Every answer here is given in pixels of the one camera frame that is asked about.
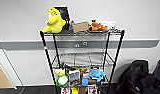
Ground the white box with red print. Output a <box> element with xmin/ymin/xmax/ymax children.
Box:
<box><xmin>60</xmin><ymin>87</ymin><xmax>71</xmax><ymax>94</ymax></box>

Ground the brown cardboard box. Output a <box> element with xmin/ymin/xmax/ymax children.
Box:
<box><xmin>71</xmin><ymin>21</ymin><xmax>90</xmax><ymax>34</ymax></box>

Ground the black and white printed box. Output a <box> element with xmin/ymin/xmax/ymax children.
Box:
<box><xmin>68</xmin><ymin>69</ymin><xmax>82</xmax><ymax>87</ymax></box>

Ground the orange plush toy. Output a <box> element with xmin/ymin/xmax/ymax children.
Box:
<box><xmin>88</xmin><ymin>19</ymin><xmax>109</xmax><ymax>33</ymax></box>

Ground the grey wall outlet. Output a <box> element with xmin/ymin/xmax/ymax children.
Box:
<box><xmin>82</xmin><ymin>41</ymin><xmax>89</xmax><ymax>46</ymax></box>
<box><xmin>74</xmin><ymin>43</ymin><xmax>81</xmax><ymax>48</ymax></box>

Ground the yellow plush toy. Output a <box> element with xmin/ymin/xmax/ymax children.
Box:
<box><xmin>41</xmin><ymin>6</ymin><xmax>68</xmax><ymax>34</ymax></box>

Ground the dark brown paper bag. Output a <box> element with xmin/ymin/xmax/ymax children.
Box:
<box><xmin>78</xmin><ymin>85</ymin><xmax>89</xmax><ymax>94</ymax></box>

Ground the black bag with white print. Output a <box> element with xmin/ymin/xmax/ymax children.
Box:
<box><xmin>53</xmin><ymin>5</ymin><xmax>73</xmax><ymax>32</ymax></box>

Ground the pale yellow packet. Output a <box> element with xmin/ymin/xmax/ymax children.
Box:
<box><xmin>55</xmin><ymin>68</ymin><xmax>66</xmax><ymax>77</ymax></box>

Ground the black office chair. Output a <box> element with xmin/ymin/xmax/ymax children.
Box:
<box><xmin>115</xmin><ymin>59</ymin><xmax>160</xmax><ymax>94</ymax></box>

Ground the black wire shelf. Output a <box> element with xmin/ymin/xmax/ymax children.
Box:
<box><xmin>39</xmin><ymin>28</ymin><xmax>126</xmax><ymax>94</ymax></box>

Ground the green and white round bowl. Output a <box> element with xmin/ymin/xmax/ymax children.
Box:
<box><xmin>56</xmin><ymin>75</ymin><xmax>70</xmax><ymax>88</ymax></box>

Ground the small yellow toy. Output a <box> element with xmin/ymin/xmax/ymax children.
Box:
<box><xmin>70</xmin><ymin>85</ymin><xmax>79</xmax><ymax>94</ymax></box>

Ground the white box with dark picture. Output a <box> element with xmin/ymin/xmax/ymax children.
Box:
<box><xmin>87</xmin><ymin>85</ymin><xmax>98</xmax><ymax>94</ymax></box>

